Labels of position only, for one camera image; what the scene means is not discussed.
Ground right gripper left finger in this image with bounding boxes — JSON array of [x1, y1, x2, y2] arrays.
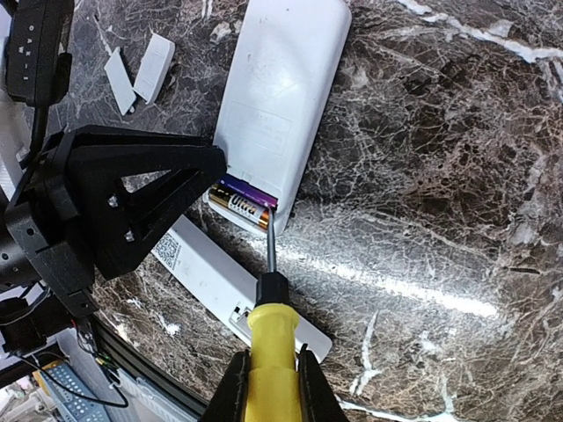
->
[[201, 350, 250, 422]]

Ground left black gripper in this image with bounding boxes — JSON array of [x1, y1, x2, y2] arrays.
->
[[3, 125, 226, 317]]

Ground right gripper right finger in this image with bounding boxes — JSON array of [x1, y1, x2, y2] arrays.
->
[[298, 349, 348, 422]]

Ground yellow handled screwdriver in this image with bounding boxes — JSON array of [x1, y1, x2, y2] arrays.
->
[[245, 208, 303, 421]]

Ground white slim remote control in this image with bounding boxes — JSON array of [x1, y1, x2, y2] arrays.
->
[[151, 215, 333, 365]]

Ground white battery cover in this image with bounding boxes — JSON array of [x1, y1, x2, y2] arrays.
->
[[104, 47, 136, 116]]

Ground grey remote battery cover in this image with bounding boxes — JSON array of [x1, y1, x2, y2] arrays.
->
[[133, 33, 175, 105]]

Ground grey remote control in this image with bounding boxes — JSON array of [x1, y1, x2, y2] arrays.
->
[[214, 1, 352, 235]]

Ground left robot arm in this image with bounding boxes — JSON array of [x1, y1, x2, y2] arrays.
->
[[1, 126, 226, 354]]

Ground gold ultra AAA battery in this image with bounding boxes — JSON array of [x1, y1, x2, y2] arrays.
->
[[208, 184, 269, 229]]

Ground purple AAA battery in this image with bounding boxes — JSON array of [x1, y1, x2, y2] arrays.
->
[[218, 174, 278, 208]]

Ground black front rail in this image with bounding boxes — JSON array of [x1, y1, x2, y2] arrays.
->
[[90, 316, 207, 421]]

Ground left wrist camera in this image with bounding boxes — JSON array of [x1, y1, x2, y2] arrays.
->
[[5, 1, 75, 107]]

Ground white slotted cable duct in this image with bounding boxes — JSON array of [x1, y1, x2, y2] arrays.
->
[[40, 362, 110, 422]]

